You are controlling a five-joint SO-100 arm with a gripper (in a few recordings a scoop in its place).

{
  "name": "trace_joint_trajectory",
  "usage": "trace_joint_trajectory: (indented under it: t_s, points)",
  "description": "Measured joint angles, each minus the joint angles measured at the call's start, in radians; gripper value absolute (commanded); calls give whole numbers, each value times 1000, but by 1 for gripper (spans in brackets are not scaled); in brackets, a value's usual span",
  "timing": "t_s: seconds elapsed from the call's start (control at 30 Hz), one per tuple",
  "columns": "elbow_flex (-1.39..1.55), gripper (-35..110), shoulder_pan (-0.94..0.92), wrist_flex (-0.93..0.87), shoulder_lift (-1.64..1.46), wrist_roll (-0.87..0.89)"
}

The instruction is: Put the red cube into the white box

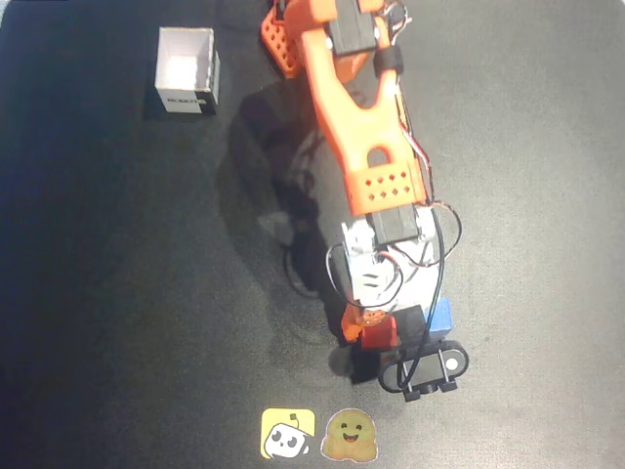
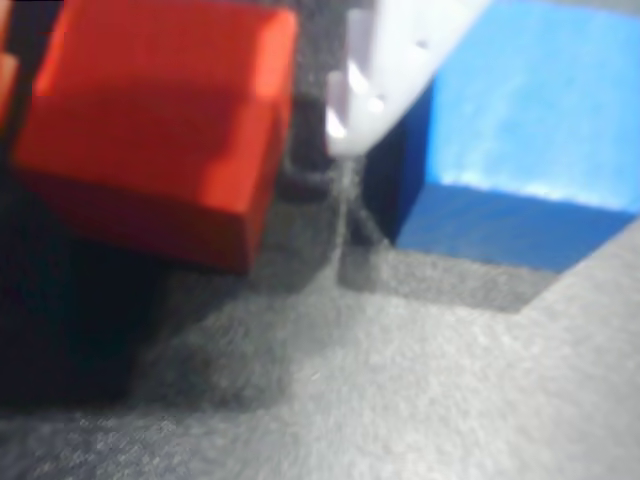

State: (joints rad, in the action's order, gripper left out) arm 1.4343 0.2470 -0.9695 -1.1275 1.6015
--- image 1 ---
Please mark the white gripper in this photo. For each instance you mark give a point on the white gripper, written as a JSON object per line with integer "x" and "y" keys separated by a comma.
{"x": 409, "y": 330}

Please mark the red cube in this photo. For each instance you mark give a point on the red cube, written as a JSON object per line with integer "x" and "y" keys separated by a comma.
{"x": 378, "y": 337}

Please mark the blue cube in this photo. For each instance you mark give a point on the blue cube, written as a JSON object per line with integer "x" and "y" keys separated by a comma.
{"x": 439, "y": 317}

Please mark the white cardboard box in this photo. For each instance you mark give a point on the white cardboard box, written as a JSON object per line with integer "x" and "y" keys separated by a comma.
{"x": 183, "y": 63}

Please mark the black webcam on gripper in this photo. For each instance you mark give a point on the black webcam on gripper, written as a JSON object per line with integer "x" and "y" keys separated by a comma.
{"x": 425, "y": 371}

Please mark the hugging face sticker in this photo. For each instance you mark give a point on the hugging face sticker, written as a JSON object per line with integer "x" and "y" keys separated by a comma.
{"x": 349, "y": 435}

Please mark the yellow robot sticker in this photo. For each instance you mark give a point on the yellow robot sticker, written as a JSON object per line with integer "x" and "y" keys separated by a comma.
{"x": 285, "y": 432}

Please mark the black table mat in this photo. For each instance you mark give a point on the black table mat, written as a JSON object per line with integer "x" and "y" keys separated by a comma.
{"x": 146, "y": 293}

